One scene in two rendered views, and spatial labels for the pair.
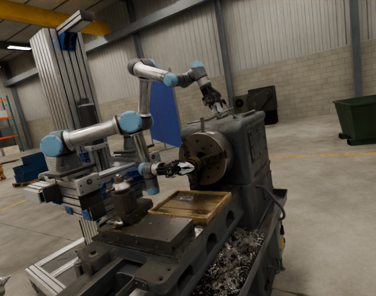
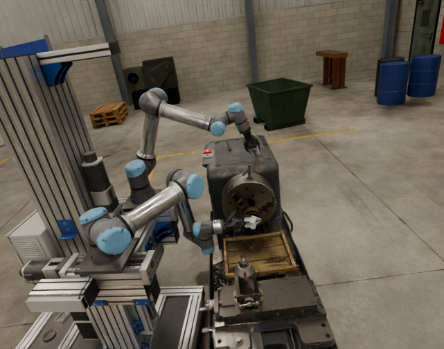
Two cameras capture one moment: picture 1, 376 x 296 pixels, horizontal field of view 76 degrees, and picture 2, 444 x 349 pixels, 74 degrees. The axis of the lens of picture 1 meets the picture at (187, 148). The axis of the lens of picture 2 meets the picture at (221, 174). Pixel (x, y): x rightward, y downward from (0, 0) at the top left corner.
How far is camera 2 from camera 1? 1.03 m
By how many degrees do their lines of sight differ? 34
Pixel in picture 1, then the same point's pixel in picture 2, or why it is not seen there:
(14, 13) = not seen: outside the picture
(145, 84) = (156, 120)
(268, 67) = (161, 32)
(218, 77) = (95, 39)
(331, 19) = not seen: outside the picture
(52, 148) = (120, 244)
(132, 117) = (198, 182)
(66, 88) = (64, 143)
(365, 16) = not seen: outside the picture
